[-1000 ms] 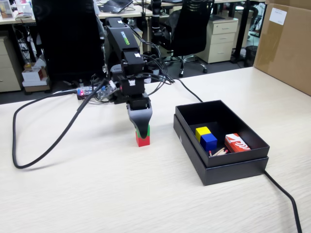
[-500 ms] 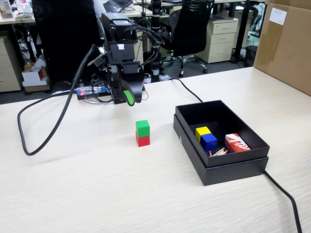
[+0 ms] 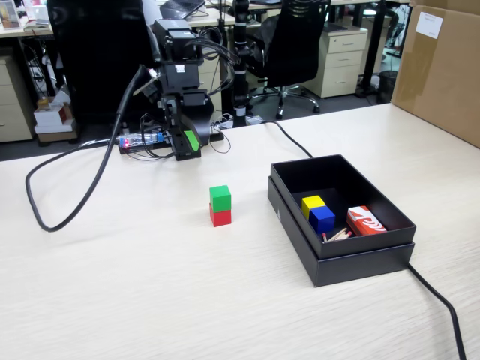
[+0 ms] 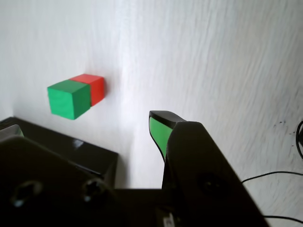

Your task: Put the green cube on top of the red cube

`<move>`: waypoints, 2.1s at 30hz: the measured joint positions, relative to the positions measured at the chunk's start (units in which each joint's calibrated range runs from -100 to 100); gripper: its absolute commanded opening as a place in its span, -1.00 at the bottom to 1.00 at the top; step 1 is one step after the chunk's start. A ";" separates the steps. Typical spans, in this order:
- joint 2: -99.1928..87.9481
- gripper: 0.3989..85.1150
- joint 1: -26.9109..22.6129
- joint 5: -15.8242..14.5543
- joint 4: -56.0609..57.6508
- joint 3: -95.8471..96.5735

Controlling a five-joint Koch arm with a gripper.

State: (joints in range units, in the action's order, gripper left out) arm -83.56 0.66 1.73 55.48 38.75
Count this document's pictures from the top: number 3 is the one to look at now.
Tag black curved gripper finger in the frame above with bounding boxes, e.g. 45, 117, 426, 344
182, 94, 215, 149

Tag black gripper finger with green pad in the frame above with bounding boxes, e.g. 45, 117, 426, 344
171, 97, 200, 155

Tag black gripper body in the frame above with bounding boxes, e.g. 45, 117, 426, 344
160, 61, 209, 110

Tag green cube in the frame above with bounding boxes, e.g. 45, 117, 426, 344
208, 184, 232, 212

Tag red cube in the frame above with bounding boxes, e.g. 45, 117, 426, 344
208, 204, 233, 228

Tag yellow cube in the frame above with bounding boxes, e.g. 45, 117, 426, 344
301, 195, 326, 221

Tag blue cube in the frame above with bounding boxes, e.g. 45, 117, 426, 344
308, 205, 336, 236

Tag controller board with red light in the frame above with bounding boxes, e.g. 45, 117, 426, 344
118, 131, 168, 149

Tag black pole with white bands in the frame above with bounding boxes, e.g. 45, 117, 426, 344
230, 0, 252, 128

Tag black laptop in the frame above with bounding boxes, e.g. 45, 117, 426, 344
159, 0, 207, 22

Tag black high-back office chair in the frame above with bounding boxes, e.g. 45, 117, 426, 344
46, 0, 162, 127

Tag black mesh office chair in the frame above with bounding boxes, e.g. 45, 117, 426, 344
247, 0, 333, 120

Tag white cardboard box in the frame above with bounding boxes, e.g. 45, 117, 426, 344
33, 103, 76, 128

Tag beige drawer cabinet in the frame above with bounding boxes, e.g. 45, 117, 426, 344
0, 55, 35, 143

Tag beige office desk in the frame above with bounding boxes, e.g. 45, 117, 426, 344
0, 5, 237, 38

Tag clear photo card stand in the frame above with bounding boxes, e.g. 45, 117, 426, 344
0, 0, 22, 30

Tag black mesh waste bin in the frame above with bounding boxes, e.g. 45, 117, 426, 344
376, 70, 398, 105

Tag orange and white matchbox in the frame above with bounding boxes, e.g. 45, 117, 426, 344
345, 205, 388, 237

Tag black cardboard box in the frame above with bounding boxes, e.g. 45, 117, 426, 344
270, 153, 418, 260

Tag black open box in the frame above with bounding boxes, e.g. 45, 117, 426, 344
266, 175, 416, 288

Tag large brown cardboard box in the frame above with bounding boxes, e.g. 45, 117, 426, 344
389, 0, 480, 149

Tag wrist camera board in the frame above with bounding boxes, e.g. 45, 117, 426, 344
141, 73, 164, 104

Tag black arm wire bundle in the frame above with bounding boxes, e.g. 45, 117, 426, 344
187, 35, 243, 155

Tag thick black camera cable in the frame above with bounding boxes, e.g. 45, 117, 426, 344
25, 64, 158, 233

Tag cream drawer pedestal silver handles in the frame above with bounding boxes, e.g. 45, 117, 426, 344
307, 28, 368, 99

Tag black power cable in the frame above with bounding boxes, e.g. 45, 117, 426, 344
258, 119, 468, 360

